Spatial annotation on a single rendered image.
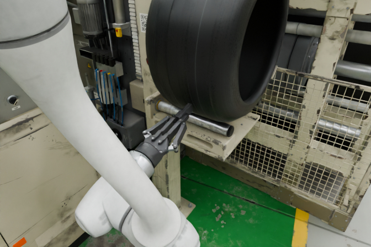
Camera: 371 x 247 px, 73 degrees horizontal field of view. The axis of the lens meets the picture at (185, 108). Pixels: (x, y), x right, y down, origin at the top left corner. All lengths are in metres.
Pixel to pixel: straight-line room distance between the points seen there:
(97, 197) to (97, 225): 0.06
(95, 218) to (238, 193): 1.42
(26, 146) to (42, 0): 0.97
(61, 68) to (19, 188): 1.00
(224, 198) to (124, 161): 1.51
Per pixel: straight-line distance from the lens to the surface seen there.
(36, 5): 0.28
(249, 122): 1.17
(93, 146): 0.40
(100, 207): 0.63
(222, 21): 0.67
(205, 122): 0.95
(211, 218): 1.78
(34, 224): 1.44
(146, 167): 0.67
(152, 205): 0.47
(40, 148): 1.24
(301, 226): 1.88
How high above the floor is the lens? 1.44
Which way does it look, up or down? 31 degrees down
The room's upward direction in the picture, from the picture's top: straight up
